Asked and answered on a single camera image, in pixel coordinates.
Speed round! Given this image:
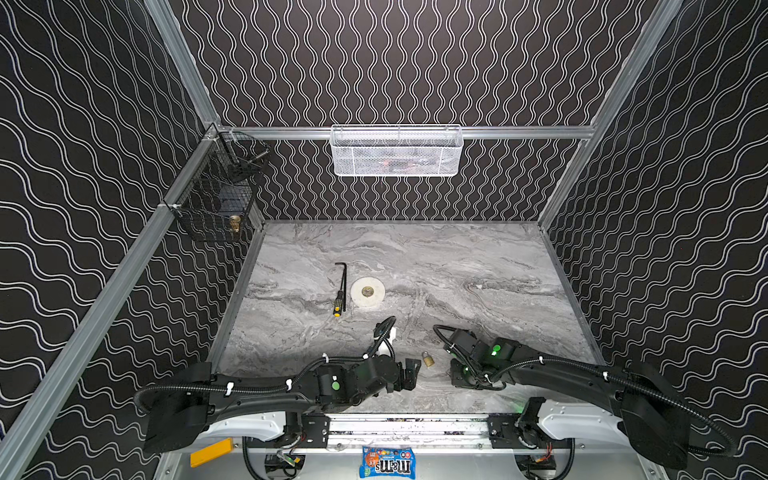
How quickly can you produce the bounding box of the brass padlock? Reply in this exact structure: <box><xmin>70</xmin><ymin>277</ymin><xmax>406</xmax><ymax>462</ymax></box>
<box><xmin>422</xmin><ymin>351</ymin><xmax>435</xmax><ymax>368</ymax></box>

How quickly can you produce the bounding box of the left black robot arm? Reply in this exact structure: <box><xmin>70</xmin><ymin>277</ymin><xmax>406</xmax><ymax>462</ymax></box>
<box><xmin>134</xmin><ymin>316</ymin><xmax>422</xmax><ymax>453</ymax></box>

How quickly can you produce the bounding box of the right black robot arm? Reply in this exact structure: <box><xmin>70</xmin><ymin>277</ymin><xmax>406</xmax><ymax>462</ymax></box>
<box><xmin>433</xmin><ymin>325</ymin><xmax>737</xmax><ymax>470</ymax></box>

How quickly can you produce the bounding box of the black hex key tool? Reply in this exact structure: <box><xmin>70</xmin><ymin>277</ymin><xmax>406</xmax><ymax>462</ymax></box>
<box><xmin>333</xmin><ymin>262</ymin><xmax>348</xmax><ymax>317</ymax></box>

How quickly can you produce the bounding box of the blue candy bag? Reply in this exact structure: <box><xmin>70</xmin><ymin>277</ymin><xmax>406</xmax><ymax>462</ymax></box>
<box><xmin>359</xmin><ymin>446</ymin><xmax>416</xmax><ymax>479</ymax></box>

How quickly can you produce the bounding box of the white tape roll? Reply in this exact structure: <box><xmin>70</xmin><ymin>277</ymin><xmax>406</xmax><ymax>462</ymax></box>
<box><xmin>350</xmin><ymin>277</ymin><xmax>386</xmax><ymax>309</ymax></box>

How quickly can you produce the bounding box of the yellow block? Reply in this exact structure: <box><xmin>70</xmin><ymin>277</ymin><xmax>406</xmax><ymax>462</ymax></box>
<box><xmin>189</xmin><ymin>438</ymin><xmax>234</xmax><ymax>468</ymax></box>

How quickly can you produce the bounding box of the brass object in black basket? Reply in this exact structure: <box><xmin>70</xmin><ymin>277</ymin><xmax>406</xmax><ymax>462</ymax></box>
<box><xmin>229</xmin><ymin>215</ymin><xmax>242</xmax><ymax>233</ymax></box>

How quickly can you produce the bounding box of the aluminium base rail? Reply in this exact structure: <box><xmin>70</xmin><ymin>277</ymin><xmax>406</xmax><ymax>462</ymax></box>
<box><xmin>167</xmin><ymin>412</ymin><xmax>655</xmax><ymax>451</ymax></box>

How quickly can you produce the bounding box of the white mesh wall basket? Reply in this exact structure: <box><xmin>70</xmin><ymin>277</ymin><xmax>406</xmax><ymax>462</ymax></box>
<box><xmin>329</xmin><ymin>124</ymin><xmax>464</xmax><ymax>177</ymax></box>

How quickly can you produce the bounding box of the black wire wall basket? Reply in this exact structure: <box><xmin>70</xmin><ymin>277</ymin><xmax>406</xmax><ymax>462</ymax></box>
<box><xmin>171</xmin><ymin>132</ymin><xmax>272</xmax><ymax>244</ymax></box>

